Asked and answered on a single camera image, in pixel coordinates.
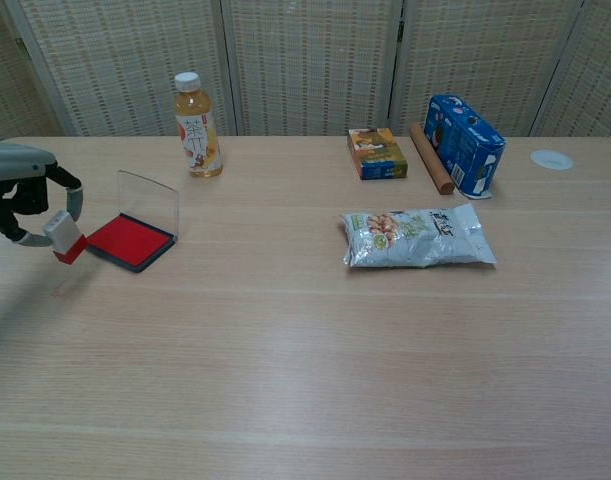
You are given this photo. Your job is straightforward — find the left five-finger robot hand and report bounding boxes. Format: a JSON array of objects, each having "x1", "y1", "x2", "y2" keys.
[{"x1": 0, "y1": 141, "x2": 85, "y2": 249}]

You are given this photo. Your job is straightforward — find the white red stamp block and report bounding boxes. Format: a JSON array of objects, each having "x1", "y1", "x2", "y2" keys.
[{"x1": 42, "y1": 210, "x2": 89, "y2": 265}]

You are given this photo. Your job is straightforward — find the woven folding screen panel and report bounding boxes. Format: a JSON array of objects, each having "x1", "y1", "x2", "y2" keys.
[
  {"x1": 528, "y1": 0, "x2": 611, "y2": 139},
  {"x1": 220, "y1": 0, "x2": 405, "y2": 137},
  {"x1": 4, "y1": 0, "x2": 239, "y2": 137},
  {"x1": 0, "y1": 0, "x2": 64, "y2": 146},
  {"x1": 388, "y1": 0, "x2": 586, "y2": 137}
]

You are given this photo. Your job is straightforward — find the red ink pad clear lid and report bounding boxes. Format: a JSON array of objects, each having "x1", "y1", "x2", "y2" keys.
[{"x1": 82, "y1": 169, "x2": 180, "y2": 274}]

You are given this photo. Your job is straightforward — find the yellow tea drink bottle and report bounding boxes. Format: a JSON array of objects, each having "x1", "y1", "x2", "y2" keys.
[{"x1": 173, "y1": 71, "x2": 225, "y2": 179}]

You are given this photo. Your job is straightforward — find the orange blue snack box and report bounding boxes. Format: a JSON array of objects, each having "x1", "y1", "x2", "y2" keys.
[{"x1": 347, "y1": 127, "x2": 410, "y2": 181}]

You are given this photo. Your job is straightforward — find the silver nut snack bag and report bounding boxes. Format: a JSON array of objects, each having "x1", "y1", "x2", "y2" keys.
[{"x1": 339, "y1": 202, "x2": 498, "y2": 270}]

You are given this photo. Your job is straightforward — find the wooden rolling pin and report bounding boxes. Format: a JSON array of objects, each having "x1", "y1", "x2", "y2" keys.
[{"x1": 409, "y1": 122, "x2": 456, "y2": 196}]

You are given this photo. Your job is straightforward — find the blue cookie box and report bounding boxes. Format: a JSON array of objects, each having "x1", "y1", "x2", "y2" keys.
[{"x1": 423, "y1": 93, "x2": 507, "y2": 200}]

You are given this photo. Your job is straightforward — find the white round cable grommet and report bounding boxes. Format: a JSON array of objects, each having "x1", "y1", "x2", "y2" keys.
[{"x1": 529, "y1": 148, "x2": 575, "y2": 171}]

